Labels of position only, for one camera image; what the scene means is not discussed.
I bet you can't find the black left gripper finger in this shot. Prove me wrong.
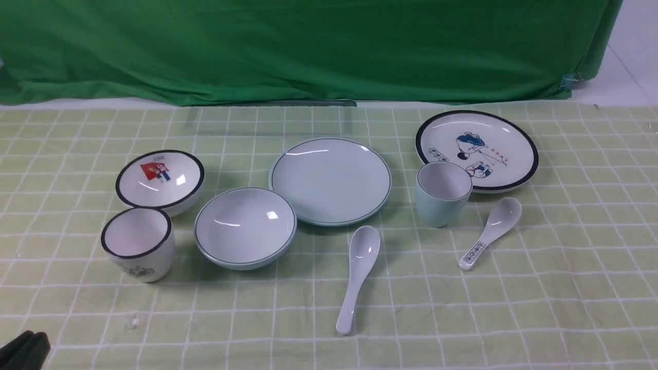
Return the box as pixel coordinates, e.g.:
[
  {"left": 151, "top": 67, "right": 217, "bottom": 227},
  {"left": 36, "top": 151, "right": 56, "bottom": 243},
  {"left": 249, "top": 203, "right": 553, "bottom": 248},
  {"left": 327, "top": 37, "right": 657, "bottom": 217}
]
[{"left": 1, "top": 331, "right": 36, "bottom": 369}]

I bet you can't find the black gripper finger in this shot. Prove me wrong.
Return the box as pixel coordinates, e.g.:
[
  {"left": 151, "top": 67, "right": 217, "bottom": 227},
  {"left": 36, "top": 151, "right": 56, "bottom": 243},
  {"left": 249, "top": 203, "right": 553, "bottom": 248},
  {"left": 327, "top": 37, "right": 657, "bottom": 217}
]
[{"left": 30, "top": 332, "right": 51, "bottom": 369}]

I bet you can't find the light blue bowl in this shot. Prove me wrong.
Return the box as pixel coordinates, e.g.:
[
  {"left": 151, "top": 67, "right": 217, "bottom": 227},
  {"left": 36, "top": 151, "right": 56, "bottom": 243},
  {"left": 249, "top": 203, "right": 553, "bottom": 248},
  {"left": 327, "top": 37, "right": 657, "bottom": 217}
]
[{"left": 194, "top": 187, "right": 298, "bottom": 271}]

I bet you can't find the plain white ceramic spoon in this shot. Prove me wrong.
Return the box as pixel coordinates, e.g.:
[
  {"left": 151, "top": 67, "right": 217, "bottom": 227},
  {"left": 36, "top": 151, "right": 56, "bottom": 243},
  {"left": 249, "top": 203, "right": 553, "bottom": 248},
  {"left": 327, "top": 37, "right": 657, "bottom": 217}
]
[{"left": 336, "top": 226, "right": 381, "bottom": 336}]

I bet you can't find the light blue cup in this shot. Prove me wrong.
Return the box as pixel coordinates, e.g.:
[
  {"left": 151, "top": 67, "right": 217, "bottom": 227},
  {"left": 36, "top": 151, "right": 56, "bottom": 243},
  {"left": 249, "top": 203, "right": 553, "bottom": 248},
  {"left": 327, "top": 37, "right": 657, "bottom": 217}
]
[{"left": 414, "top": 161, "right": 473, "bottom": 228}]

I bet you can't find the white cup with black rim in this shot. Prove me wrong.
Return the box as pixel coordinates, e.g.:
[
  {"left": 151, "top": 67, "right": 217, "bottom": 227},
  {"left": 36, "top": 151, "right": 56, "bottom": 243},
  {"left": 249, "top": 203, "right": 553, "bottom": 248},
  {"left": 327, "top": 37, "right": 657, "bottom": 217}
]
[{"left": 100, "top": 208, "right": 175, "bottom": 283}]

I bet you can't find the white bowl with black rim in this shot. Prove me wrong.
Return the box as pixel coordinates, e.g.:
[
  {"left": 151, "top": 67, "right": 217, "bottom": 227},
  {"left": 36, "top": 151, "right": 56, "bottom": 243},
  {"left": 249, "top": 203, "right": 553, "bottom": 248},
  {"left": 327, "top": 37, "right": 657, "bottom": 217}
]
[{"left": 115, "top": 150, "right": 206, "bottom": 217}]

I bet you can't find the green backdrop cloth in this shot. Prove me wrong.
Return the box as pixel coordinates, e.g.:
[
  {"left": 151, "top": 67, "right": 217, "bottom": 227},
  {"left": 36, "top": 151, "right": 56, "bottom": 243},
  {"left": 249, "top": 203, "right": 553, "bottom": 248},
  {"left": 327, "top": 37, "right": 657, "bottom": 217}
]
[{"left": 1, "top": 1, "right": 622, "bottom": 107}]

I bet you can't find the light blue plate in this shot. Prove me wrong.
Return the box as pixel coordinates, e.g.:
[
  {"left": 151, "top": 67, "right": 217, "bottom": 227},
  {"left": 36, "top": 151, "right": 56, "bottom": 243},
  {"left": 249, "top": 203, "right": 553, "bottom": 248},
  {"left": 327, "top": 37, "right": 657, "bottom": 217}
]
[{"left": 268, "top": 137, "right": 393, "bottom": 227}]

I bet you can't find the white plate with black rim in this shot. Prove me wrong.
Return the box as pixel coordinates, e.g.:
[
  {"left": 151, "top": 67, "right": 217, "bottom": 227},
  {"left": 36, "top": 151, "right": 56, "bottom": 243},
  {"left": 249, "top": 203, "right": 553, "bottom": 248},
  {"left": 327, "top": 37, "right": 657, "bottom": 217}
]
[{"left": 414, "top": 110, "right": 540, "bottom": 194}]

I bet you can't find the green checked tablecloth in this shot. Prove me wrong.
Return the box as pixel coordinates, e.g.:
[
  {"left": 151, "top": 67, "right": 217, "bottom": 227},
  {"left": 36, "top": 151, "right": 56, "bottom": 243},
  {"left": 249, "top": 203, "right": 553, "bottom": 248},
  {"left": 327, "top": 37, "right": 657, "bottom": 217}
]
[{"left": 1, "top": 102, "right": 657, "bottom": 369}]

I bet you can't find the white spoon with patterned handle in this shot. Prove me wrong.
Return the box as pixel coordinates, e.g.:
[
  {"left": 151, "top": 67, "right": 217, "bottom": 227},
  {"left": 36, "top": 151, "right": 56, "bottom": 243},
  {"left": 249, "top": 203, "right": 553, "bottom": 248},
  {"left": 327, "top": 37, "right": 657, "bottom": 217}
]
[{"left": 458, "top": 197, "right": 522, "bottom": 271}]

